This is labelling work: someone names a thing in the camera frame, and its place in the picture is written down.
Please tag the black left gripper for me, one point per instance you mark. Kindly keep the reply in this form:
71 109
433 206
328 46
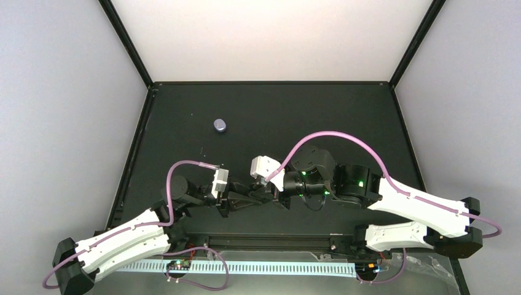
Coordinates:
229 198

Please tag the black earbud charging case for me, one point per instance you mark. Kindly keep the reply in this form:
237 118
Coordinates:
261 195

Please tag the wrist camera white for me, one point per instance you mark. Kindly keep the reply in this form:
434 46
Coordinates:
262 167
220 182

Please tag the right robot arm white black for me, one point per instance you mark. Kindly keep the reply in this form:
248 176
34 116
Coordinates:
432 223

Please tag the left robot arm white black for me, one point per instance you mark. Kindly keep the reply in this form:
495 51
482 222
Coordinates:
159 230

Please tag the lilac earbud charging case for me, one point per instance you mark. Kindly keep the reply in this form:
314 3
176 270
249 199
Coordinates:
220 125

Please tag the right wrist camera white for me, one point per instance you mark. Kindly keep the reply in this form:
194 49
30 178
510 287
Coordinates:
262 167

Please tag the white slotted cable duct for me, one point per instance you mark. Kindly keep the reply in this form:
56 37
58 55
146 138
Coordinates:
177 266

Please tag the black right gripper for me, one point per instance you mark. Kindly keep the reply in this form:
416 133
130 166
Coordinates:
284 200

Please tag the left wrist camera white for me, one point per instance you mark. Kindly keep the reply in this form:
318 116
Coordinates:
220 182

